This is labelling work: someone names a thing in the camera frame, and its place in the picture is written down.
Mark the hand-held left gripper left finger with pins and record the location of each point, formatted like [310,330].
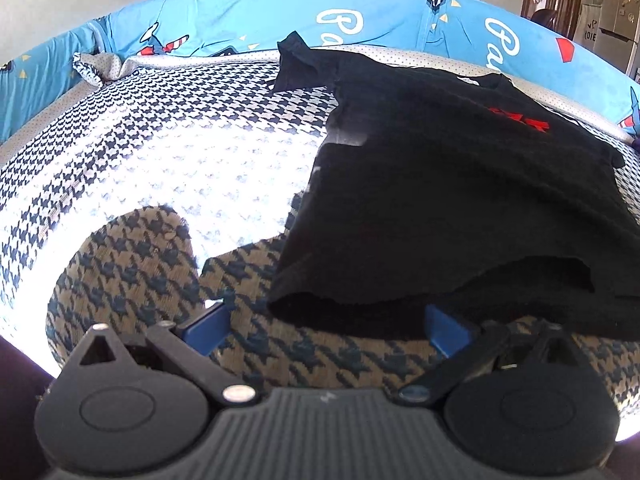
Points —
[207,327]

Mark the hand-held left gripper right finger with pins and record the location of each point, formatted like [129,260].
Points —
[445,330]

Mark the black t-shirt with red print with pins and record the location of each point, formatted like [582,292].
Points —
[450,185]

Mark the blue printed cushion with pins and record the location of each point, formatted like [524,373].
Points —
[250,15]

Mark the reddish brown chair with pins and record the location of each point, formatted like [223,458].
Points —
[544,16]

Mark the white printed box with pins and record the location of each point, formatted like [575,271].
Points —
[591,25]

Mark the silver refrigerator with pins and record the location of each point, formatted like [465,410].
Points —
[620,10]

